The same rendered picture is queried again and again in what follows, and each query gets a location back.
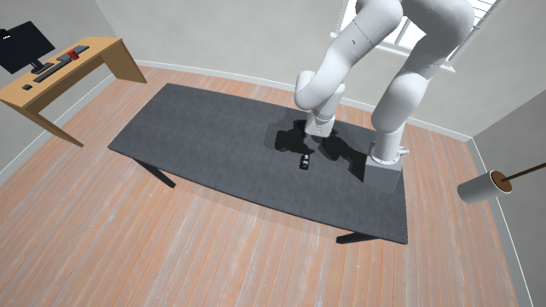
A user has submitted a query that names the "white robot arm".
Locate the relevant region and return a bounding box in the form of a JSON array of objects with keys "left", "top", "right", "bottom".
[{"left": 294, "top": 0, "right": 475, "bottom": 165}]

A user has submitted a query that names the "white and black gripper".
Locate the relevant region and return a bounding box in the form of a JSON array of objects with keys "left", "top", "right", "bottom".
[{"left": 297, "top": 110, "right": 339, "bottom": 144}]

